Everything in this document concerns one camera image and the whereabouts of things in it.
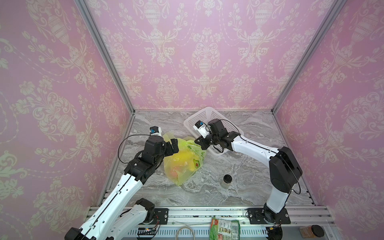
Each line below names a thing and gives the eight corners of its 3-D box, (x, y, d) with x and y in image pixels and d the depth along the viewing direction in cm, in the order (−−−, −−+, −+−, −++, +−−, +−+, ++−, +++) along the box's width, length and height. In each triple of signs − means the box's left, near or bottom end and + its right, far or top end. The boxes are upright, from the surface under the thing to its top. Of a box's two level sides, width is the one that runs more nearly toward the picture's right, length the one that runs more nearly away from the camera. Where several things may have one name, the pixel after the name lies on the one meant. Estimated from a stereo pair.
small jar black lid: (221, 189, 85) (223, 183, 77) (220, 180, 88) (222, 174, 80) (229, 189, 85) (232, 183, 77) (228, 180, 88) (231, 174, 80)
